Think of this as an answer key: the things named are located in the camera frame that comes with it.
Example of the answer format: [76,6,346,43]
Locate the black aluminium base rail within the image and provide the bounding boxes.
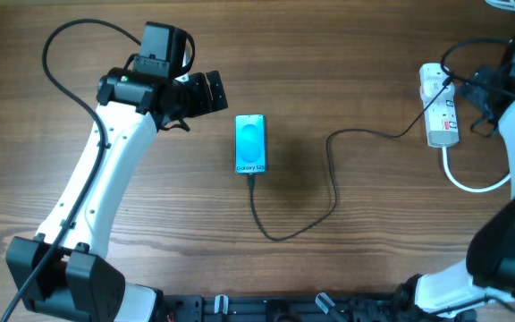
[149,290,477,322]

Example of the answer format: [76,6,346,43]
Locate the white power strip cord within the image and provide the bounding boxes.
[441,0,515,194]

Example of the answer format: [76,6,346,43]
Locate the black USB charger cable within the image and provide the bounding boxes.
[246,73,455,243]

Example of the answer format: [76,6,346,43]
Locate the blue screen smartphone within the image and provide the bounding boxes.
[234,114,266,174]

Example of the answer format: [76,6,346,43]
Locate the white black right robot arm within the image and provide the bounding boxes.
[390,37,515,321]

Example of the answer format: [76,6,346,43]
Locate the white power strip socket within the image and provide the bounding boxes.
[419,63,460,148]

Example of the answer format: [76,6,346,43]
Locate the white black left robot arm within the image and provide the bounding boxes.
[5,22,227,321]

